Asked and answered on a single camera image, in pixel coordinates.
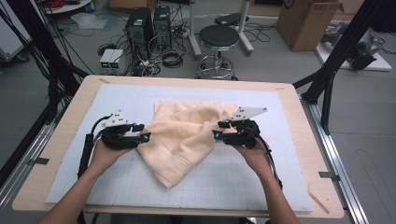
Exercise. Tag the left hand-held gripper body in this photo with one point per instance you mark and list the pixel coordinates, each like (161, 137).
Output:
(120, 138)

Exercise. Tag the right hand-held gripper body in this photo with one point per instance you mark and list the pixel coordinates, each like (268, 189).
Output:
(243, 137)

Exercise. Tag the cream towel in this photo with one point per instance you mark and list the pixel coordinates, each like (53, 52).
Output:
(180, 140)

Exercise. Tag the person's left hand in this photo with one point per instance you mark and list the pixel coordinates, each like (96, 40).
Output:
(107, 157)

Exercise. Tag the person's right hand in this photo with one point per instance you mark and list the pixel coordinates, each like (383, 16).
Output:
(255, 158)

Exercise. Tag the white foam grid mat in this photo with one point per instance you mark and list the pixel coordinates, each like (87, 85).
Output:
(218, 199)

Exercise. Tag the white power supply unit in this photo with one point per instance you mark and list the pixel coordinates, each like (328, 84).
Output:
(105, 59)
(116, 59)

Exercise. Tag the grey metal clip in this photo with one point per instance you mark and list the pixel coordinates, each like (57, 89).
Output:
(328, 175)
(39, 161)

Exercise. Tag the black round stool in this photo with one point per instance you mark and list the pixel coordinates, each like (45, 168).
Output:
(219, 35)

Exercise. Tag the white stand leg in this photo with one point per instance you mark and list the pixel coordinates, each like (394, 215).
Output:
(244, 31)
(193, 37)

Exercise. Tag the thin wooden stick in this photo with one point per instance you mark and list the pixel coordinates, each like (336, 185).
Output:
(318, 201)

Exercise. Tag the large black computer tower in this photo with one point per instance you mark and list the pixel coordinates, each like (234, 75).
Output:
(138, 28)

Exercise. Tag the slim black computer tower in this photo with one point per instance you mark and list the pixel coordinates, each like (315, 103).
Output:
(162, 28)

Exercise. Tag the black flat case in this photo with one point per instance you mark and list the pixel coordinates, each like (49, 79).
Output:
(230, 19)

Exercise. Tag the clear plastic bag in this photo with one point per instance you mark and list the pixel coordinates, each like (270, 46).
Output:
(88, 21)

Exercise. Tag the brown cardboard box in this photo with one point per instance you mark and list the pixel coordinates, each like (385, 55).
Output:
(305, 28)

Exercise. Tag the round white table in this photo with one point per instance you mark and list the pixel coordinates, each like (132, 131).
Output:
(67, 6)

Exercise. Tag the black machine part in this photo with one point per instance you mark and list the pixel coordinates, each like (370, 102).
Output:
(362, 57)

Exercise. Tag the white cabinet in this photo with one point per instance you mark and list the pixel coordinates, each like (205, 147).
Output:
(9, 40)

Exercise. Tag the white board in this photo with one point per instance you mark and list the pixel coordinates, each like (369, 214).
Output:
(383, 64)

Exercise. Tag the aluminium rail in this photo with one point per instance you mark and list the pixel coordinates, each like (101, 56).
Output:
(34, 146)
(347, 193)

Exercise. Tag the black metal frame post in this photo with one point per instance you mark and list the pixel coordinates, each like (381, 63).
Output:
(339, 53)

